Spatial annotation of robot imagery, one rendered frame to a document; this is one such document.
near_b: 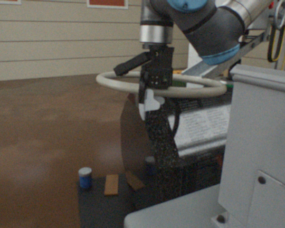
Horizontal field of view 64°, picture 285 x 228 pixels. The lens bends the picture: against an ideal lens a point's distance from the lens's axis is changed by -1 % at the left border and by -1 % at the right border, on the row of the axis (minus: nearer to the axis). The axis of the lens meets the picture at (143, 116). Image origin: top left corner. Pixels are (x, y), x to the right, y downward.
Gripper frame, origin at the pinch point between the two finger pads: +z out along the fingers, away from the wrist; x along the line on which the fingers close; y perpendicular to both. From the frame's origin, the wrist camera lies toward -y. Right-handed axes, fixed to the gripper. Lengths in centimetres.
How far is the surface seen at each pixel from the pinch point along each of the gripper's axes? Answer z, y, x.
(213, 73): -9, 19, 46
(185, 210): 7.5, 16.7, -29.7
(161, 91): -7.3, 5.0, -0.9
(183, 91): -7.5, 11.0, 1.4
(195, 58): -9, 3, 164
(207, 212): 7.3, 20.5, -29.0
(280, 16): -38, 49, 79
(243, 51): -19, 33, 71
